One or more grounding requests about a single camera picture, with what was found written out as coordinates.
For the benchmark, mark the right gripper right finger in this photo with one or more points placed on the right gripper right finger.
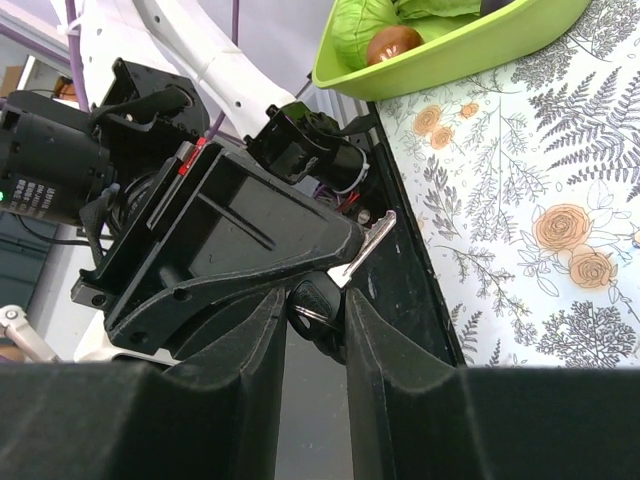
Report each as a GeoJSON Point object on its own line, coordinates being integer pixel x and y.
{"type": "Point", "coordinates": [413, 416]}

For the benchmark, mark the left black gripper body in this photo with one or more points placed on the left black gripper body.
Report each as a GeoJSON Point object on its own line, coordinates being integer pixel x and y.
{"type": "Point", "coordinates": [147, 115]}

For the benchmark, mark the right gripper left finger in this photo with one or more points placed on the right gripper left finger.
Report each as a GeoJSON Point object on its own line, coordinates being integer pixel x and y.
{"type": "Point", "coordinates": [213, 416]}

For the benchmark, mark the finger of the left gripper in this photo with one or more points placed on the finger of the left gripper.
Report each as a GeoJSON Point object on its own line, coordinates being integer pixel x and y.
{"type": "Point", "coordinates": [200, 250]}

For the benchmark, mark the black key bunch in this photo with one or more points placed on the black key bunch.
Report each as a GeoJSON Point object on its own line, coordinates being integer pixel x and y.
{"type": "Point", "coordinates": [315, 306]}

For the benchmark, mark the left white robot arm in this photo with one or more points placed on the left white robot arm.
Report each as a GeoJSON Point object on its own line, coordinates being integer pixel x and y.
{"type": "Point", "coordinates": [54, 169]}

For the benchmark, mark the round green cabbage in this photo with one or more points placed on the round green cabbage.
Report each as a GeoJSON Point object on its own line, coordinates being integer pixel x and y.
{"type": "Point", "coordinates": [355, 23]}

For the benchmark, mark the brown onion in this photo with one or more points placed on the brown onion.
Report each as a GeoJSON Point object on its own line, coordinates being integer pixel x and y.
{"type": "Point", "coordinates": [391, 42]}

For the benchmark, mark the floral table mat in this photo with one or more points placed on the floral table mat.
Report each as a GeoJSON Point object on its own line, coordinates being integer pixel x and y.
{"type": "Point", "coordinates": [524, 182]}

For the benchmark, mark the green leafy vegetable in tray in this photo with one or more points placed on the green leafy vegetable in tray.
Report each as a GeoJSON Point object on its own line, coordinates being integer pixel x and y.
{"type": "Point", "coordinates": [418, 9]}

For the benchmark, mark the green plastic tray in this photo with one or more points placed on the green plastic tray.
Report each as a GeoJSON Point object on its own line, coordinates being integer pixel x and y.
{"type": "Point", "coordinates": [454, 48]}

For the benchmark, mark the purple eggplant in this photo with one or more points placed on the purple eggplant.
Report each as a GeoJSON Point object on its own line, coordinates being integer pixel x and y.
{"type": "Point", "coordinates": [489, 6]}

